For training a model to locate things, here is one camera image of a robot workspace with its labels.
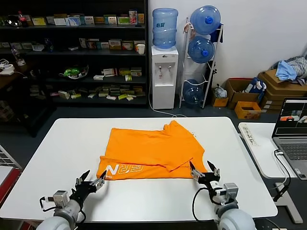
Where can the pink hanging item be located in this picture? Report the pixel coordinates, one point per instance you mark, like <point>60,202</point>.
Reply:
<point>187,28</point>

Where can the cola bottle red label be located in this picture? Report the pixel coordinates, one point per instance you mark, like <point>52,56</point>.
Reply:
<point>22,20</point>

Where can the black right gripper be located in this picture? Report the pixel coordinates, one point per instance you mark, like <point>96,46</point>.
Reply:
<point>209,180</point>

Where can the orange t-shirt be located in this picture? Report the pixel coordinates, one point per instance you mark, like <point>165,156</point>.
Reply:
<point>153,143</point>

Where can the dark side desk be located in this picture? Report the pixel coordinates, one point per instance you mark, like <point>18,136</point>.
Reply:
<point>36,115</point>

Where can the flat brown cardboard box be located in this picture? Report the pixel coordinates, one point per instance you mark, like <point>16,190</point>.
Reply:
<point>287,103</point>

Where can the grey striped cloth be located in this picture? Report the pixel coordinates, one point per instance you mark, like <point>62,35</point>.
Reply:
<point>299,65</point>

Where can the light blue cloth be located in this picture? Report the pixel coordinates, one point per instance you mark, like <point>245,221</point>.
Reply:
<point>285,70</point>

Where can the white paper cup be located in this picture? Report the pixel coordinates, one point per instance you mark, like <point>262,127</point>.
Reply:
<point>141,49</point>

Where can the small yellow green box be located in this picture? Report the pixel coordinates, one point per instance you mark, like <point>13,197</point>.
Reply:
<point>128,78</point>

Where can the bowl of green fruit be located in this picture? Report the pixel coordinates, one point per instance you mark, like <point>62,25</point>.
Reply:
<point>72,72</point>

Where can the yellow green long box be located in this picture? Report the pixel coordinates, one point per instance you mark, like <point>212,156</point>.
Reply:
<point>123,97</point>
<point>76,96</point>

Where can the yellow white medicine box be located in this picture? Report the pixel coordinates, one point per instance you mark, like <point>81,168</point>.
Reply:
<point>39,21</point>

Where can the small white flat box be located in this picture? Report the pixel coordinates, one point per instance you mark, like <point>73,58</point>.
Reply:
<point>99,77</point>

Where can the red white medicine box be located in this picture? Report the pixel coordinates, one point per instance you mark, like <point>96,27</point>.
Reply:
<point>110,72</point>

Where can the small yellow cardboard box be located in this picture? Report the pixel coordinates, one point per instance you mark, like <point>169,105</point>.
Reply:
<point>220,102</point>

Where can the beige green medicine box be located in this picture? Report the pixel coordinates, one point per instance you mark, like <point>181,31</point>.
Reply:
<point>136,72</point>

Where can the grey laptop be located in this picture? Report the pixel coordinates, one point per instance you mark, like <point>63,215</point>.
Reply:
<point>292,148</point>

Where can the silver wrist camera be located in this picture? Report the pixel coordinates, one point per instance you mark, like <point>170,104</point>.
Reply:
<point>230,191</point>
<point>59,198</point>

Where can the shiny metal bowl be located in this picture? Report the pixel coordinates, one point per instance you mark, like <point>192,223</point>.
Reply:
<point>13,21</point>

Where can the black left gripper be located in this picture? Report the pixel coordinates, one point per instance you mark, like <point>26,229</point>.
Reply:
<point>82,191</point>

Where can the red white cart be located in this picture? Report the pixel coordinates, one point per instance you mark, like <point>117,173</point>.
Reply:
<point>9,182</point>

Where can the grey plastic bag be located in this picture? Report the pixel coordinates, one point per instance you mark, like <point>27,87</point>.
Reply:
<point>221,92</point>

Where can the white cream carton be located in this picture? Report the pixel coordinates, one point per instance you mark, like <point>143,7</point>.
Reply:
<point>64,95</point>

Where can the green yellow medicine box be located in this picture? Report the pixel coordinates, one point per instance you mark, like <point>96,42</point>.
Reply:
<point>125,72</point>

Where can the pink tall box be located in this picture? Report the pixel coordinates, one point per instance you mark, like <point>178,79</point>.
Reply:
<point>133,18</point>

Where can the large brown cardboard box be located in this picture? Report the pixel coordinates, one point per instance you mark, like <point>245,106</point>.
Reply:
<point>283,88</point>

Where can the white plastic device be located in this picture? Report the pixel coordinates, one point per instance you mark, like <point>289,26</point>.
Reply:
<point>7,70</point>

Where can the blue white medicine box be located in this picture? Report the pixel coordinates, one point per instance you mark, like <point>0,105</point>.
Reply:
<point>74,21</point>

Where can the dark blue hanging cloth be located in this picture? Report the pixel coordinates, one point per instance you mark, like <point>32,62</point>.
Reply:
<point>216,36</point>

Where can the orange cardboard box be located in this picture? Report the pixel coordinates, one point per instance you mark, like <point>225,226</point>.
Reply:
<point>247,115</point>

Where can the clear bottle white base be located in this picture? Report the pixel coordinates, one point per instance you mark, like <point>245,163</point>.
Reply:
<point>20,62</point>

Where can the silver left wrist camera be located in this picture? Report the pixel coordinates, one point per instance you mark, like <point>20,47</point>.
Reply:
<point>59,198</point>

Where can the white jug rack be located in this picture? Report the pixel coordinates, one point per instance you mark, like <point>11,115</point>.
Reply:
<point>183,72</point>

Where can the open brown cardboard box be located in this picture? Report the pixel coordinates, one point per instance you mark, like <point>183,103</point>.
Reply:
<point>232,91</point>

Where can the blue water jug with label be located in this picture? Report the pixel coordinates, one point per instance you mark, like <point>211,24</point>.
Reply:
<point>165,28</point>

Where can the teal white medicine box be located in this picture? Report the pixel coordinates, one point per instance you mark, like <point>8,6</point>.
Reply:
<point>89,20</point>

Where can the green white medicine box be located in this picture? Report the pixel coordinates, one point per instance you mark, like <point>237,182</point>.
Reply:
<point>124,20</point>

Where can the white water dispenser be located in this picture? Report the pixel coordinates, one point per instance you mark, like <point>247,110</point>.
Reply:
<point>164,95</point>

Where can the black tripod stand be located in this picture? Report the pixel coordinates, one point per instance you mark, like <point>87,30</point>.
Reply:
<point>214,70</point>

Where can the black shelving unit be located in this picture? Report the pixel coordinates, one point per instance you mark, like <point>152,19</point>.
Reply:
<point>72,60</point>

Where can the blue white bag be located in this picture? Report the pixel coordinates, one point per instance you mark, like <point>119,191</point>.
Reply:
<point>254,86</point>

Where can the white side table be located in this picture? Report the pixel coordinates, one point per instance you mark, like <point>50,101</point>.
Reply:
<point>263,155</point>

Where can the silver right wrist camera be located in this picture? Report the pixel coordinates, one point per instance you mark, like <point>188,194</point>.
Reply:
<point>230,191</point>

